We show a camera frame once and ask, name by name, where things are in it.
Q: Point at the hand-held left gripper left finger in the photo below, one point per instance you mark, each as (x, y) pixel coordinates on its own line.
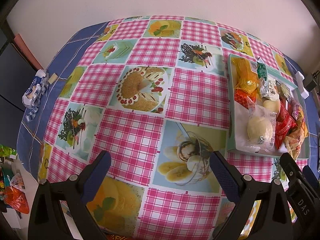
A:
(100, 170)

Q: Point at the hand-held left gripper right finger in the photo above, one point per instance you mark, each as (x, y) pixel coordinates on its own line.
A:
(222, 175)

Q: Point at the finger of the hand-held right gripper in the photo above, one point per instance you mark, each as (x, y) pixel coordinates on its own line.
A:
(309, 174)
(300, 192)

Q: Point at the cream orange swiss roll packet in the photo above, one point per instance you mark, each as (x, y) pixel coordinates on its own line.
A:
(298, 142)

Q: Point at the red gold-print snack packet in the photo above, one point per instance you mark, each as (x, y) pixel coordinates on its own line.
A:
(283, 133)

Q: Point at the teal shallow cardboard box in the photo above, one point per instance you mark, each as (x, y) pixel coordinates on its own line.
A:
(230, 120)

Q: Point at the clear bun packet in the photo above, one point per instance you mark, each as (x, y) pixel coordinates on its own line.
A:
(258, 128)

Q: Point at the red clear snack packet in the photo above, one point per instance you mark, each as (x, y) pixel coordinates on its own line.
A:
(285, 112)

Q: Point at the clear round pastry packet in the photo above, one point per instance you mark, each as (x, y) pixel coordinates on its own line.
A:
(271, 105)

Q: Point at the white packet black characters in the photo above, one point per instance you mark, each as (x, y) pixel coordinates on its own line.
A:
(271, 88)

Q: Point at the yellow orange snack packet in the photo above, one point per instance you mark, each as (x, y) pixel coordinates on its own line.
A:
(245, 75)

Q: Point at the green snack packet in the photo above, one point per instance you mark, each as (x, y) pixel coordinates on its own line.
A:
(261, 70)

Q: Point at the printed checkered tablecloth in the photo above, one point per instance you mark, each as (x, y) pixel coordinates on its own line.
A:
(130, 135)

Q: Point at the white plastic bag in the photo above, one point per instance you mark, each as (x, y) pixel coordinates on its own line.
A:
(16, 180)

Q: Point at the orange red plastic bag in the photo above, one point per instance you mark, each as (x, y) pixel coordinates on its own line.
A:
(15, 198)

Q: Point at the black charger adapter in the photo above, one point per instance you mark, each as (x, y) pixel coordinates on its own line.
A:
(311, 83)

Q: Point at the green plastic bag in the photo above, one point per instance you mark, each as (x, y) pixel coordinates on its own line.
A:
(7, 151)

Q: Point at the crumpled blue white wrapper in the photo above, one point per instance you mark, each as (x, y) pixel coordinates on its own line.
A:
(33, 90)

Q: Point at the dark furniture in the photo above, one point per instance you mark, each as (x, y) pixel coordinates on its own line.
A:
(10, 80)

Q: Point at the salmon pink board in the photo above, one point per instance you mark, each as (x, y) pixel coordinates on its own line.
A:
(27, 50)

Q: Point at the black metal frame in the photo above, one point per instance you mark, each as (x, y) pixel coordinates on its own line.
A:
(6, 31)

